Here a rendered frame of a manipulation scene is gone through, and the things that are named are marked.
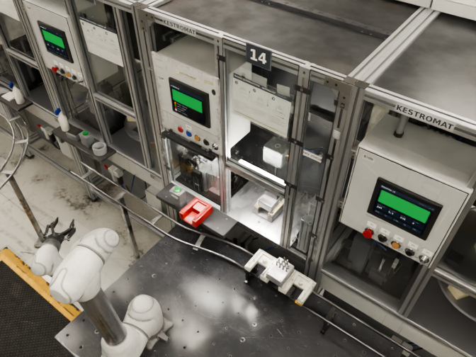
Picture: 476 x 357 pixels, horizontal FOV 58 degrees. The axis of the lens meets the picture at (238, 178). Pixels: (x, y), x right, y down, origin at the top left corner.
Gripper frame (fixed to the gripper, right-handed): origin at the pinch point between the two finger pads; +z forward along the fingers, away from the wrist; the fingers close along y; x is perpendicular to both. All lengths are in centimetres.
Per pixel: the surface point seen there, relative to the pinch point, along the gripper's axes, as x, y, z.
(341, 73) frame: -118, -112, -50
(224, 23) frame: -122, -68, -7
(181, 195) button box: -21, -62, 13
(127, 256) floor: 77, -30, 73
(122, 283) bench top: 29.0, -36.5, -11.6
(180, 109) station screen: -76, -55, 3
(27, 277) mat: 96, 42, 58
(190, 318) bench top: 27, -77, -35
